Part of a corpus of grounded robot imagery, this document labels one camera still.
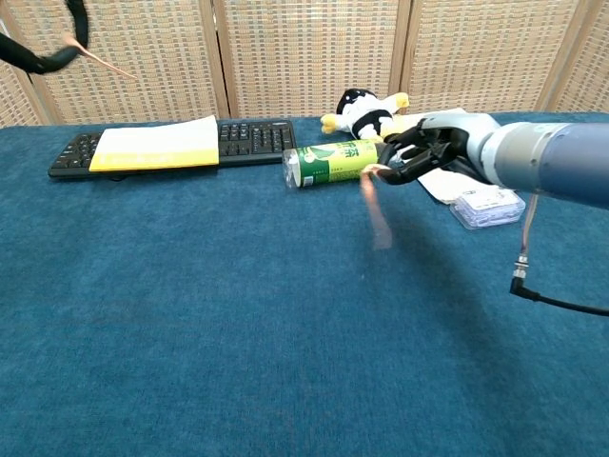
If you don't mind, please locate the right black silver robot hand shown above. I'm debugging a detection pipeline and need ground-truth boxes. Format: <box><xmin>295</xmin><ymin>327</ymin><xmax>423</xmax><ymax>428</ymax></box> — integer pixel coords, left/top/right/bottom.
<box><xmin>378</xmin><ymin>111</ymin><xmax>501</xmax><ymax>187</ymax></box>

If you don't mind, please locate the beige manila folder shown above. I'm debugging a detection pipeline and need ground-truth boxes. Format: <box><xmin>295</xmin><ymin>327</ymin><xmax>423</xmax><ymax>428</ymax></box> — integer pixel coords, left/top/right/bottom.
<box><xmin>402</xmin><ymin>107</ymin><xmax>520</xmax><ymax>207</ymax></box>

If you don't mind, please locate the clear plastic card box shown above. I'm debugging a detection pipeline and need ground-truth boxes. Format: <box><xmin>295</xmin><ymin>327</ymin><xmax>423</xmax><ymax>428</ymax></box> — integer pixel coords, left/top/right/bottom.
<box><xmin>449</xmin><ymin>186</ymin><xmax>527</xmax><ymax>231</ymax></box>

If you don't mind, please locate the black white penguin plush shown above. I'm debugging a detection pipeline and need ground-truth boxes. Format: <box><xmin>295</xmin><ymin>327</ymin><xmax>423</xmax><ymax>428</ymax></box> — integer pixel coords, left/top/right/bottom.
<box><xmin>320</xmin><ymin>88</ymin><xmax>410</xmax><ymax>144</ymax></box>

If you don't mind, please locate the green tea plastic bottle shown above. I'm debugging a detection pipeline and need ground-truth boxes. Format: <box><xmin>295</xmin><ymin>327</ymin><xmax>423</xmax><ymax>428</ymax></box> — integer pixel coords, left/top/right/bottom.
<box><xmin>282</xmin><ymin>139</ymin><xmax>396</xmax><ymax>190</ymax></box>

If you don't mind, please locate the woven bamboo folding screen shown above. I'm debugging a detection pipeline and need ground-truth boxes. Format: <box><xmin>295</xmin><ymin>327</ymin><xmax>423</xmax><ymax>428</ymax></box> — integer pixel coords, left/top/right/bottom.
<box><xmin>0</xmin><ymin>0</ymin><xmax>609</xmax><ymax>128</ymax></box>

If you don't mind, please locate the black computer keyboard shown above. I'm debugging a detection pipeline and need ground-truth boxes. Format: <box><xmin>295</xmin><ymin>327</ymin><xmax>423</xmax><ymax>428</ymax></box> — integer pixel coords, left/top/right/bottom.
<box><xmin>48</xmin><ymin>118</ymin><xmax>299</xmax><ymax>181</ymax></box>

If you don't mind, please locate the white and yellow notepad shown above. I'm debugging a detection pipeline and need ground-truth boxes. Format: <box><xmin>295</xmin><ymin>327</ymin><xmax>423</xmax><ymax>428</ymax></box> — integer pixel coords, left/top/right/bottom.
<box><xmin>88</xmin><ymin>115</ymin><xmax>221</xmax><ymax>173</ymax></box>

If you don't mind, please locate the blue table cloth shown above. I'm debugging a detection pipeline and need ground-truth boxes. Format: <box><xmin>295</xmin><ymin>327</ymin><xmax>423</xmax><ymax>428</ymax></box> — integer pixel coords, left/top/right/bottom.
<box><xmin>0</xmin><ymin>111</ymin><xmax>609</xmax><ymax>457</ymax></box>

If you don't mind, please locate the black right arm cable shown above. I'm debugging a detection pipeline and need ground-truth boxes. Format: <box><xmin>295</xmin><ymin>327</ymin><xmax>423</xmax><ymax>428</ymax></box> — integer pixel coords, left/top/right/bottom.
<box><xmin>508</xmin><ymin>192</ymin><xmax>609</xmax><ymax>318</ymax></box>

